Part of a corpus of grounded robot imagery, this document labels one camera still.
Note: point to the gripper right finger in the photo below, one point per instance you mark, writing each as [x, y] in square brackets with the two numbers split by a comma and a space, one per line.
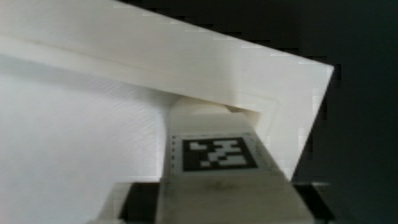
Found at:
[311, 192]

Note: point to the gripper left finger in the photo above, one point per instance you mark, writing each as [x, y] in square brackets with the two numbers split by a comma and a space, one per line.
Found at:
[130, 204]

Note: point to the white table leg with tag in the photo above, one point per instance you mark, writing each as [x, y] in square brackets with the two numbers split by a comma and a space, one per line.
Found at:
[222, 184]

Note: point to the white square tabletop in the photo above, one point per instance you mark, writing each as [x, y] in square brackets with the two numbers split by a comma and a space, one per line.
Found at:
[99, 63]

